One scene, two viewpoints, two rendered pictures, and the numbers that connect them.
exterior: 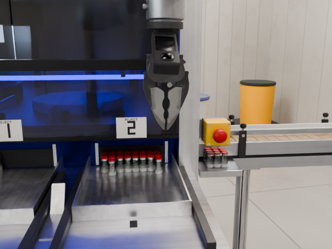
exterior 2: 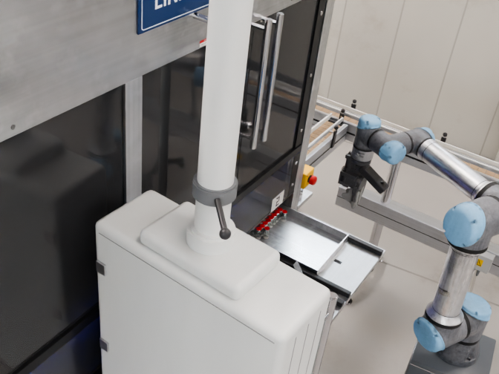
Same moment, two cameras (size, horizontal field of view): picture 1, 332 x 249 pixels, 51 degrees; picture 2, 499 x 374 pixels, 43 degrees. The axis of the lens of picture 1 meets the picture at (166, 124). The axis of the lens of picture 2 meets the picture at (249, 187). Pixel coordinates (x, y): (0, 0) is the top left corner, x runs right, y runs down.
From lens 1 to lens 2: 211 cm
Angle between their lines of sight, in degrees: 54
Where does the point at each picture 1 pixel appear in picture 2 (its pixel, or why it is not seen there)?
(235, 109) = not seen: outside the picture
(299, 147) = (316, 155)
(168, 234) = (358, 257)
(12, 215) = not seen: hidden behind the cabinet
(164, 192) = (314, 234)
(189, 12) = (310, 113)
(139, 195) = (308, 243)
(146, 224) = (342, 258)
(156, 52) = (378, 182)
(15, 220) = not seen: hidden behind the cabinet
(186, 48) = (306, 135)
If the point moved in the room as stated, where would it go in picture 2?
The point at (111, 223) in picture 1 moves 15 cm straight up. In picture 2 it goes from (330, 267) to (337, 235)
